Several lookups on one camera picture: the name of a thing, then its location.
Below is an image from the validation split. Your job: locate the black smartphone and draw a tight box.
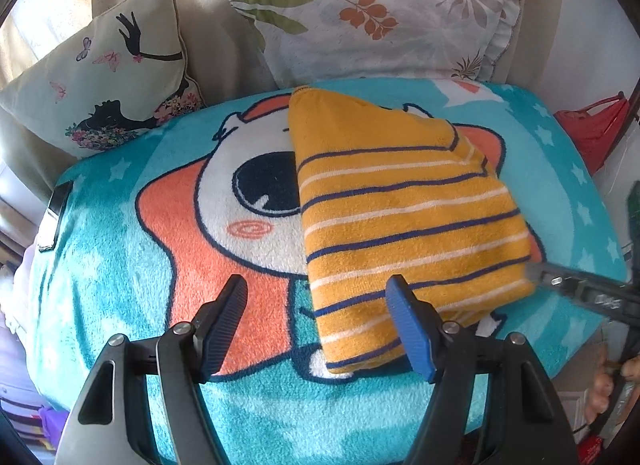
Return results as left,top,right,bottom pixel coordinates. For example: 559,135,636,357
36,180,74,252

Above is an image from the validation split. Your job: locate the teal cartoon print blanket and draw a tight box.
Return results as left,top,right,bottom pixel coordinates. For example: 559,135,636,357
27,78,631,465

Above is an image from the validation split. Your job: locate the leaf print ruffled pillow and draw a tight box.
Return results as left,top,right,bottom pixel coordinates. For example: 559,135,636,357
225,0,523,91

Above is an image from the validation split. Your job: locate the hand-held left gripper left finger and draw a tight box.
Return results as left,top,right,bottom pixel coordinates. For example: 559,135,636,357
57,274,249,465

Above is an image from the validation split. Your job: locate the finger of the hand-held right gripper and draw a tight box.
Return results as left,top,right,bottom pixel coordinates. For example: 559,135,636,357
522,261,592,299

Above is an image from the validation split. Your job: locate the purple plastic stool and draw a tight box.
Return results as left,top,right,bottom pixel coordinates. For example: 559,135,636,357
39,404,76,452

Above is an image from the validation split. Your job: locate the red bag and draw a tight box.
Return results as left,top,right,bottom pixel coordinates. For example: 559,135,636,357
552,95,635,175

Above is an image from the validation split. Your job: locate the person's right hand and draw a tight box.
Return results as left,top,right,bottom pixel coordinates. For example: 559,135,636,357
585,349,640,425

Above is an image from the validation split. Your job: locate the girl and butterfly print pillow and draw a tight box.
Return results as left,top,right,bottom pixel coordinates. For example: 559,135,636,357
0,0,206,161

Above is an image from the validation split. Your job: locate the yellow striped sweater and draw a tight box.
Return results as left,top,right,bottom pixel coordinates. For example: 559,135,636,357
288,86,537,377

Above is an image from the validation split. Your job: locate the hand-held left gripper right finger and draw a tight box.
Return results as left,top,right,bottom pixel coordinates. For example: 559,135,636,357
385,274,576,465

